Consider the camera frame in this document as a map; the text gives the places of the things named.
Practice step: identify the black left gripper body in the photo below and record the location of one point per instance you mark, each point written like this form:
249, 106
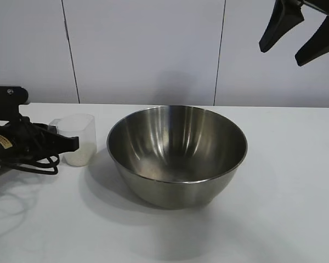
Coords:
5, 109

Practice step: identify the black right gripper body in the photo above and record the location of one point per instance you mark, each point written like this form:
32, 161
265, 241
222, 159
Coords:
326, 6

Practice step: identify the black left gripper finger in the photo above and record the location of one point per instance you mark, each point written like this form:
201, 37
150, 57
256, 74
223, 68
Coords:
60, 141
50, 128

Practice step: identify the stainless steel mixing bowl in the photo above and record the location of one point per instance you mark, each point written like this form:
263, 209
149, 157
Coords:
178, 189

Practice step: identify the clear plastic measuring cup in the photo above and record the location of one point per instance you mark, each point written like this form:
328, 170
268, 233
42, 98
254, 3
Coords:
83, 128

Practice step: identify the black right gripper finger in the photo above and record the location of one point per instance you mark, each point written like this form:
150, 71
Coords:
318, 46
279, 27

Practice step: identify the white rice grains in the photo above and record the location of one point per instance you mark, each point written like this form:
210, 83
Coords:
79, 159

